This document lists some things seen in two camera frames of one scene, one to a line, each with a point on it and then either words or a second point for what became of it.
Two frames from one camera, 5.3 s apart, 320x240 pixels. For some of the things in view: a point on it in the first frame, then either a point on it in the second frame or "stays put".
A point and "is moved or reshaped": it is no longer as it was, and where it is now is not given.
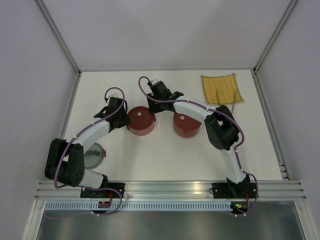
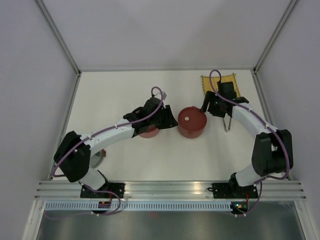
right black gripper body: x=154 y=106 → x=215 y=107
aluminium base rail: x=283 y=189 stays put
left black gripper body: x=124 y=119 → x=153 y=121
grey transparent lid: x=94 y=156 stays put
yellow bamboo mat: x=221 y=89 stays put
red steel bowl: x=143 y=132 is moved or reshaped
